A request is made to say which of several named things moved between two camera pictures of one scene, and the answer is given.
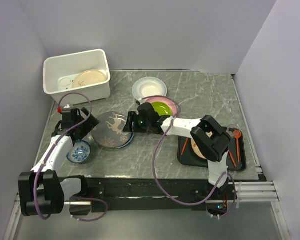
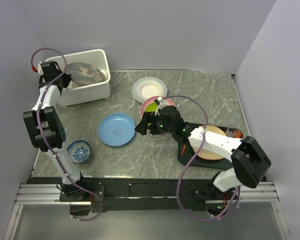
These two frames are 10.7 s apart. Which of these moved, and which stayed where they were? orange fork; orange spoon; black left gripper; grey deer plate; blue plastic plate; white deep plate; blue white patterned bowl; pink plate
Moved: grey deer plate; blue plastic plate; black left gripper
Stayed: blue white patterned bowl; orange fork; white deep plate; orange spoon; pink plate
